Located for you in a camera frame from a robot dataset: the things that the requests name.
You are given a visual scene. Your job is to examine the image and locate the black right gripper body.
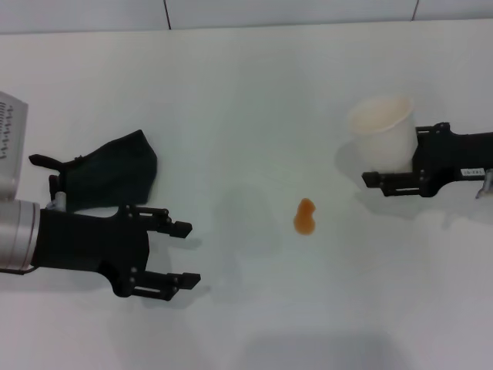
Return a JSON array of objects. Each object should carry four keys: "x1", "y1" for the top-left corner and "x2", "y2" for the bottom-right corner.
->
[{"x1": 414, "y1": 123, "x2": 493, "y2": 198}]

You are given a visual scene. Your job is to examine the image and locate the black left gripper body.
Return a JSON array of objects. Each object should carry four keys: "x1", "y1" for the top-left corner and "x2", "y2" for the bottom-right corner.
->
[{"x1": 32, "y1": 203, "x2": 152, "y2": 298}]

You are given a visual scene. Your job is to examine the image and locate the white paper cup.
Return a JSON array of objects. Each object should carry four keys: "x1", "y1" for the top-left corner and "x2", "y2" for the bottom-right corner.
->
[{"x1": 347, "y1": 96, "x2": 419, "y2": 173}]

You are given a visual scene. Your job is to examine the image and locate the dark blue rag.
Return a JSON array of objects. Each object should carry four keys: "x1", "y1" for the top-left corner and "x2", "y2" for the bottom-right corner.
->
[{"x1": 29, "y1": 129, "x2": 160, "y2": 214}]

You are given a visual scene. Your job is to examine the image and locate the orange liquid stain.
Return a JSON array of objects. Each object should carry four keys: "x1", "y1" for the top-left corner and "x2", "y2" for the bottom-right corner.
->
[{"x1": 293, "y1": 197, "x2": 318, "y2": 236}]

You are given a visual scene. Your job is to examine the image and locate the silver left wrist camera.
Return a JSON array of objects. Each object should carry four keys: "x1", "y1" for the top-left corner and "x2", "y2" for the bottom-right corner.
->
[{"x1": 0, "y1": 91, "x2": 30, "y2": 182}]

